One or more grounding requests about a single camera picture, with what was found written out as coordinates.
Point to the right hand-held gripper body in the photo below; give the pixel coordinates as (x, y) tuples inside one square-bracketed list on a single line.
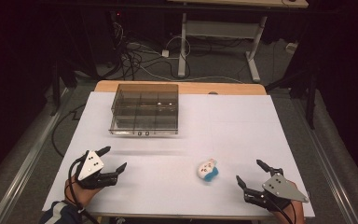
[(281, 188)]

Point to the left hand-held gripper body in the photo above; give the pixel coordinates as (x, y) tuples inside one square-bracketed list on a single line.
[(90, 165)]

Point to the person's right hand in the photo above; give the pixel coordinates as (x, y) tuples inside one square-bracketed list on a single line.
[(295, 214)]

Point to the person's left hand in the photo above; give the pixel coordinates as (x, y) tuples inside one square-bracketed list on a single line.
[(79, 194)]

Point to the small white blue toy figure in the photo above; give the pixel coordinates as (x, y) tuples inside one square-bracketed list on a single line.
[(207, 170)]

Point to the white table cover sheet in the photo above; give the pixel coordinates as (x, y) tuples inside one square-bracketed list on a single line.
[(236, 130)]

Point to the clear plastic compartment box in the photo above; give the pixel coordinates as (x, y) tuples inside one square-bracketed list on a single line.
[(144, 109)]

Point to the black stand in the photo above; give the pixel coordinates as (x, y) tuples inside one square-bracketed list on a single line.
[(307, 90), (62, 77)]

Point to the small white power adapter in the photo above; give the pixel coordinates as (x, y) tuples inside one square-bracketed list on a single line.
[(165, 53)]

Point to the metal floor rail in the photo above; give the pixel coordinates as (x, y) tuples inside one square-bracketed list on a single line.
[(28, 158), (326, 161)]

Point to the white desk frame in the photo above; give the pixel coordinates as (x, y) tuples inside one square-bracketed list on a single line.
[(222, 29)]

